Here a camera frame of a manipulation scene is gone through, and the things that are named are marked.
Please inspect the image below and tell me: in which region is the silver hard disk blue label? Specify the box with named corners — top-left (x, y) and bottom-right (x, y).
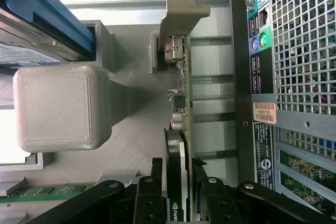
top-left (0, 7), bottom-right (89, 69)

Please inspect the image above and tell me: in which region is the grey printed parts rack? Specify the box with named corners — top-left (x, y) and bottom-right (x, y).
top-left (0, 19), bottom-right (191, 206)

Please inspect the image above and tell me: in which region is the loose green RAM stick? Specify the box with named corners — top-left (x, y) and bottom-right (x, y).
top-left (0, 183), bottom-right (104, 206)

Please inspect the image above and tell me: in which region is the black grey PC case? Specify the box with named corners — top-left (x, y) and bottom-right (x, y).
top-left (227, 0), bottom-right (336, 224)

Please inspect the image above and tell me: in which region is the blue disk carrier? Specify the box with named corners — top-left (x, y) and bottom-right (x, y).
top-left (0, 0), bottom-right (96, 61)

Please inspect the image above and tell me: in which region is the orange service tag sticker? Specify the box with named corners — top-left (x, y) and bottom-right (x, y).
top-left (252, 101), bottom-right (279, 125)

